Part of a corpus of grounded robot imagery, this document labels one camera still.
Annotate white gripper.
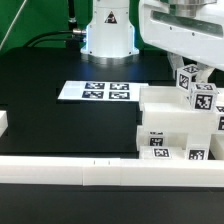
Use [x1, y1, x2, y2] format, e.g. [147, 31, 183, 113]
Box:
[138, 0, 224, 83]

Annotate white tagged cube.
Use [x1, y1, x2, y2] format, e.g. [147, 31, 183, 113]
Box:
[176, 64, 199, 92]
[189, 82, 218, 112]

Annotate white chair back frame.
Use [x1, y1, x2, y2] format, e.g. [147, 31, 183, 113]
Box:
[139, 86, 224, 134]

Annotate white chair seat part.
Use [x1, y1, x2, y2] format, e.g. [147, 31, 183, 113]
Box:
[179, 134, 211, 160]

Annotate white right fence bar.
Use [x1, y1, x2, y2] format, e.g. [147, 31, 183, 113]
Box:
[210, 135, 224, 160]

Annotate white fence bar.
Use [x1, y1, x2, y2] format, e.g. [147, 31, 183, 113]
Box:
[0, 110, 8, 137]
[0, 156, 224, 187]
[210, 135, 224, 160]

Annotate white marker base sheet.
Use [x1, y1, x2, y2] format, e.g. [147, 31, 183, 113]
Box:
[58, 81, 148, 102]

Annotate black vertical pole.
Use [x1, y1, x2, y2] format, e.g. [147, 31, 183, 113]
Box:
[67, 0, 76, 23]

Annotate white front fence bar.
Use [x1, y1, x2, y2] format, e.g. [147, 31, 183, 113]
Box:
[0, 156, 224, 187]

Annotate white left fence bar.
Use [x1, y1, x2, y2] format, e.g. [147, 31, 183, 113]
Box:
[0, 110, 8, 137]

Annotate black cables at base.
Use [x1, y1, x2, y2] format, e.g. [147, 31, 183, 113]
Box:
[22, 28, 88, 48]

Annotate thin white cord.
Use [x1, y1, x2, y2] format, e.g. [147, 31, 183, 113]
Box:
[0, 0, 29, 52]

